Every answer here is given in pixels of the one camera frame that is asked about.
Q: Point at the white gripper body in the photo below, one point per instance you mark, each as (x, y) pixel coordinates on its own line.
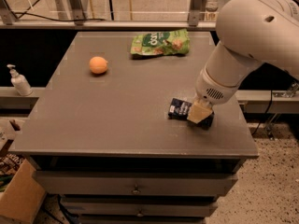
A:
(209, 90)

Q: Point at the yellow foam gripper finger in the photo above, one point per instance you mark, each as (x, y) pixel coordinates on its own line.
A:
(199, 111)

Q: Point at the dark blue rxbar wrapper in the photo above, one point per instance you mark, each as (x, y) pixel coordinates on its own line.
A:
(180, 109)

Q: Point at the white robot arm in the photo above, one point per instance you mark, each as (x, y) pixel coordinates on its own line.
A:
(250, 33)

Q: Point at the green snack bag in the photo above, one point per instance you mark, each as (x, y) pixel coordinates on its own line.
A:
(161, 43)

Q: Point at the grey drawer cabinet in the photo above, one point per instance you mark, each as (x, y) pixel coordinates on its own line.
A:
(93, 138)

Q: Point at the orange ball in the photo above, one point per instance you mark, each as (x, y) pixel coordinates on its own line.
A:
(98, 65)

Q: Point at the white pump bottle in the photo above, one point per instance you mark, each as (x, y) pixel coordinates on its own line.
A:
(19, 81)

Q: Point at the cardboard box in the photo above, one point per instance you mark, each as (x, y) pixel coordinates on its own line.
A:
(20, 196)

